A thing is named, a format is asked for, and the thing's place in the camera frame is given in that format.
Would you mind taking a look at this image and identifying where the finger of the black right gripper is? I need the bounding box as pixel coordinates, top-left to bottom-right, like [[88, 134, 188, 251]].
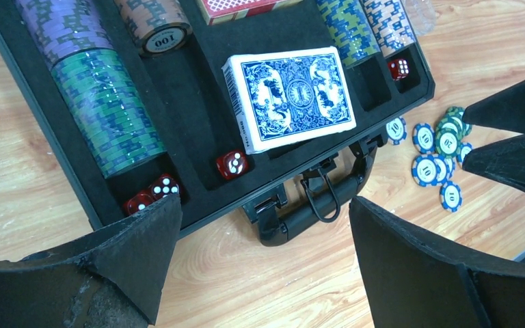
[[463, 80, 525, 133], [463, 133, 525, 192]]

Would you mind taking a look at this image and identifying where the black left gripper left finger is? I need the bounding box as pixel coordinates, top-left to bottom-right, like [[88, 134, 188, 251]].
[[0, 195, 182, 327]]

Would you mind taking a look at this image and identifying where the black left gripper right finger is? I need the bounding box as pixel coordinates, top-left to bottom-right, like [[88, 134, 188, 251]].
[[349, 196, 525, 327]]

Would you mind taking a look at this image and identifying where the clear pink dealer button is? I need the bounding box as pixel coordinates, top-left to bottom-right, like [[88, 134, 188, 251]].
[[403, 0, 436, 36]]

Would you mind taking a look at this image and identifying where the teal poker chip stack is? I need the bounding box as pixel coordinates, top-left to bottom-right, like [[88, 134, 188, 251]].
[[51, 49, 166, 178]]

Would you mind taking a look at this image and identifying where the blue playing card deck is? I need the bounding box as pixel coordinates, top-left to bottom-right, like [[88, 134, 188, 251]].
[[222, 46, 357, 154]]

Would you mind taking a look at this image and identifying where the red playing card deck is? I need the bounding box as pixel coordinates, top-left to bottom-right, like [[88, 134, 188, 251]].
[[196, 0, 301, 25]]

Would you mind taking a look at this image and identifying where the black poker set case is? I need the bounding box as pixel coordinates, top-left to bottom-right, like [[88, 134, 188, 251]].
[[0, 1, 435, 246]]

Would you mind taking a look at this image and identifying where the loose chip right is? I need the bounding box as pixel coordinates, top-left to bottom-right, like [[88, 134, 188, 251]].
[[456, 142, 473, 167]]

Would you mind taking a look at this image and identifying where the loose chip front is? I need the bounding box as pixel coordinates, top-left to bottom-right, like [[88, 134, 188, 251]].
[[440, 181, 463, 213]]

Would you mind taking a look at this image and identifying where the red die pair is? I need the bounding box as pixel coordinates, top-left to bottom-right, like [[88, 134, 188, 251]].
[[122, 174, 181, 215]]

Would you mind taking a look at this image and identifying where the loose chip top left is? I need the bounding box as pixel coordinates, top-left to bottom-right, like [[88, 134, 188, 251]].
[[412, 123, 435, 154]]

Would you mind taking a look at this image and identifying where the red die by chips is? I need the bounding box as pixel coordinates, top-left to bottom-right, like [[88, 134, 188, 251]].
[[388, 58, 409, 81]]

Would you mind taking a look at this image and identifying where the pink white poker chip stack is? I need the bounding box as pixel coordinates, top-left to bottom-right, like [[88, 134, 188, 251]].
[[362, 0, 416, 57]]

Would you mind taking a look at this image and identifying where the red single die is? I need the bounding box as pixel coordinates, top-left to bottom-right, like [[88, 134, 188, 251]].
[[216, 150, 249, 180]]

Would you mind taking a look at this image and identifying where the blue yellow poker chip stack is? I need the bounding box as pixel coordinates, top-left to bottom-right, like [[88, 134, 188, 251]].
[[315, 0, 381, 68]]

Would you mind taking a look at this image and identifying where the brown poker chip stack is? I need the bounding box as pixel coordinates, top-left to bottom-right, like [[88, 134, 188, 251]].
[[114, 0, 193, 57]]

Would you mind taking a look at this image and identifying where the purple poker chip stack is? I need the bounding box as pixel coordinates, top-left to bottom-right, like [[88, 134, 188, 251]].
[[14, 0, 113, 69]]

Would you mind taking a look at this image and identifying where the loose chip near handle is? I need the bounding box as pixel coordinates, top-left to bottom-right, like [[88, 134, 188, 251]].
[[386, 116, 407, 146]]

